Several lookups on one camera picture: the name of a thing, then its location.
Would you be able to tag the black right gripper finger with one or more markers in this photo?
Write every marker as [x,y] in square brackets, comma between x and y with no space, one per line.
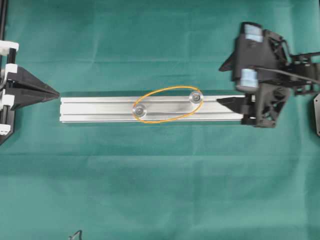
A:
[235,104]
[228,64]

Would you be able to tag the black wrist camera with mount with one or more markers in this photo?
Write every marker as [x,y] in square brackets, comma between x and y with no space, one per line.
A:
[251,49]

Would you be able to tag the orange rubber band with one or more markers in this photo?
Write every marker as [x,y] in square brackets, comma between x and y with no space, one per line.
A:
[164,90]

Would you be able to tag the silver pulley shaft far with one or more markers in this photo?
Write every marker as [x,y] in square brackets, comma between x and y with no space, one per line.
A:
[196,97]

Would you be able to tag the green table cloth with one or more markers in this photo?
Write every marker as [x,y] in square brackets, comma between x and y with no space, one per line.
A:
[171,181]

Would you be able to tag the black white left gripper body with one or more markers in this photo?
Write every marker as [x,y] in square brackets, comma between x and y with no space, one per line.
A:
[7,49]

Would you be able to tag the aluminium extrusion rail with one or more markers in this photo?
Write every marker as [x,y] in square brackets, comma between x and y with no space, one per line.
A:
[119,109]

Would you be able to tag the silver pulley shaft near camera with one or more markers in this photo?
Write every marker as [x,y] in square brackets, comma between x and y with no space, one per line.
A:
[139,110]

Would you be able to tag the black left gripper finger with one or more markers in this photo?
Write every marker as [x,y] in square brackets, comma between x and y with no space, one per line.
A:
[25,80]
[27,97]

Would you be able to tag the black frame bar left edge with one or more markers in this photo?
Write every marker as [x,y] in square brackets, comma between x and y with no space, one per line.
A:
[3,17]

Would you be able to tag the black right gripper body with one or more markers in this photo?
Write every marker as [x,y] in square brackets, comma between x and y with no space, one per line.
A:
[289,72]

